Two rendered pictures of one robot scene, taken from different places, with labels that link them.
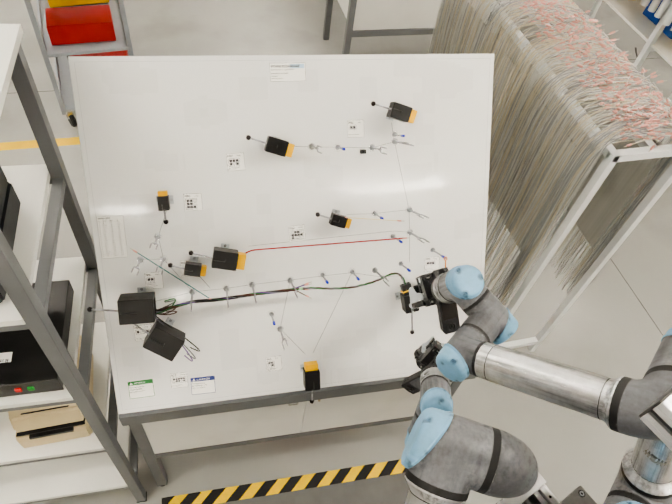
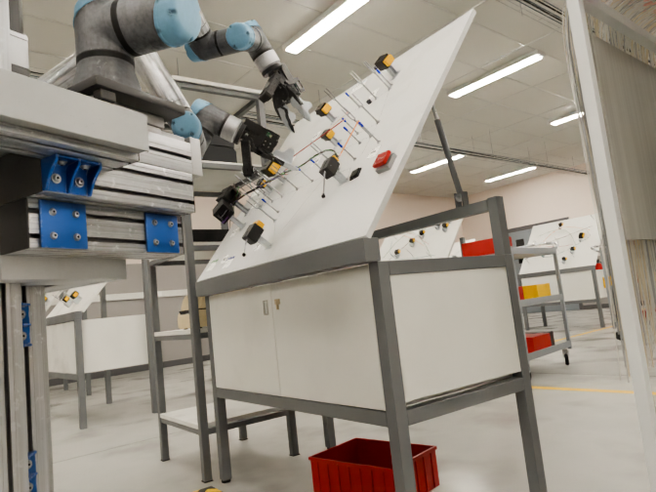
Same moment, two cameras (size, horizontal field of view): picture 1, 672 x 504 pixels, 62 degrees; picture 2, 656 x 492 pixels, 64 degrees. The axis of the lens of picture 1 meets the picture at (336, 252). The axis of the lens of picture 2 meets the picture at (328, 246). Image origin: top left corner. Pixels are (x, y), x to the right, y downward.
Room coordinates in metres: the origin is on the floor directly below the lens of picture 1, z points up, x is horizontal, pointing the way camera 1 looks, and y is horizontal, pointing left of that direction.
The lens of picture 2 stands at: (0.44, -1.86, 0.69)
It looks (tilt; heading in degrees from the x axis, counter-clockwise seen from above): 7 degrees up; 72
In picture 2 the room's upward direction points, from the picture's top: 6 degrees counter-clockwise
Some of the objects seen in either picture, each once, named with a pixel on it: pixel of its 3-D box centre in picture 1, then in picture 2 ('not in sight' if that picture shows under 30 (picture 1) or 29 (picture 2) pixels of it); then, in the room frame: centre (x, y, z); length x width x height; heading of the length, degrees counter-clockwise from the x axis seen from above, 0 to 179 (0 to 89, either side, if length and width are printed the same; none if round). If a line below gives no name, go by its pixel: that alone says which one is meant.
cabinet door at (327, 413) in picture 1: (376, 401); (320, 338); (0.89, -0.25, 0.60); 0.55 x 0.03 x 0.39; 109
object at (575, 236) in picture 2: not in sight; (565, 271); (6.27, 4.77, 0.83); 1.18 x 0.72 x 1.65; 113
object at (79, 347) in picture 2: not in sight; (100, 316); (-0.12, 3.21, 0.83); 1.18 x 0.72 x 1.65; 113
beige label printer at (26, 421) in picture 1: (52, 388); (213, 306); (0.67, 0.83, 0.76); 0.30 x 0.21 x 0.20; 22
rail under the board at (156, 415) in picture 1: (309, 389); (265, 273); (0.79, 0.00, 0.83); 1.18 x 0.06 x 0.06; 109
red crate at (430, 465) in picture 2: not in sight; (374, 471); (1.14, 0.08, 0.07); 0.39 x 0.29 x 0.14; 121
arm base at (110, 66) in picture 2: not in sight; (106, 84); (0.36, -0.71, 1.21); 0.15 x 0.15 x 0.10
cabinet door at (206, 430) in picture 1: (227, 421); (242, 340); (0.72, 0.27, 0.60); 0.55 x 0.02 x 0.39; 109
